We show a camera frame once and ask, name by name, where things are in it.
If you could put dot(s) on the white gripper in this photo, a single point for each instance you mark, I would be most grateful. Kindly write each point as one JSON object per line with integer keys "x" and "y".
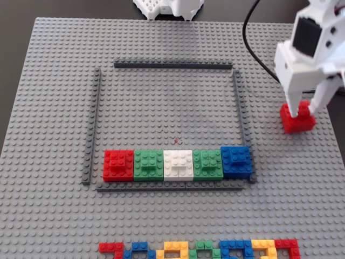
{"x": 295, "y": 71}

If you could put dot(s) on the red lego cube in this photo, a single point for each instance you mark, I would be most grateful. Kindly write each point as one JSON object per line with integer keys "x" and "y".
{"x": 118, "y": 164}
{"x": 299, "y": 124}

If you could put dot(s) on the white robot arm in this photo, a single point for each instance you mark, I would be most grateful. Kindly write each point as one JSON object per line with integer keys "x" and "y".
{"x": 327, "y": 4}

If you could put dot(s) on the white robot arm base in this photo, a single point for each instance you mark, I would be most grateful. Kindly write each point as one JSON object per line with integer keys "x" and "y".
{"x": 167, "y": 8}

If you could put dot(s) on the blue lego cube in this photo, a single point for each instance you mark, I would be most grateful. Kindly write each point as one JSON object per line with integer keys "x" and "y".
{"x": 237, "y": 162}

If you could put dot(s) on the green lego cube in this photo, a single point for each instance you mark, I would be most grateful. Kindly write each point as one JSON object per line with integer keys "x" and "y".
{"x": 148, "y": 164}
{"x": 208, "y": 164}

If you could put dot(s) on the white lego cube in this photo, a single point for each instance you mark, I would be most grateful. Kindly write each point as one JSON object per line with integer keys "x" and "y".
{"x": 178, "y": 164}

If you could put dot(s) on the dark grey lego strip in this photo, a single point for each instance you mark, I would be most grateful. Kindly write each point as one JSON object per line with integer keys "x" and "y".
{"x": 172, "y": 64}
{"x": 93, "y": 121}
{"x": 240, "y": 108}
{"x": 161, "y": 186}

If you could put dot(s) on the grey lego baseplate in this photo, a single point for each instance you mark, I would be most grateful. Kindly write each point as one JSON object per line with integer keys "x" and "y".
{"x": 172, "y": 113}

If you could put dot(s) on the red lego letter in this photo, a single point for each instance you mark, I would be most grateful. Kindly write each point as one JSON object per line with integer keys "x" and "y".
{"x": 287, "y": 243}
{"x": 110, "y": 247}

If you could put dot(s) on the yellow lego letter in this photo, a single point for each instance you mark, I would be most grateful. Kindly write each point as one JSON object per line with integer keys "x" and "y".
{"x": 175, "y": 246}
{"x": 262, "y": 244}

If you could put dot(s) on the blue lego letter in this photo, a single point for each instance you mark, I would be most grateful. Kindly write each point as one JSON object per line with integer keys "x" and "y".
{"x": 234, "y": 245}
{"x": 138, "y": 246}

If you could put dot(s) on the green lego letter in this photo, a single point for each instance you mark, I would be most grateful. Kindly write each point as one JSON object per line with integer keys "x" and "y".
{"x": 205, "y": 245}

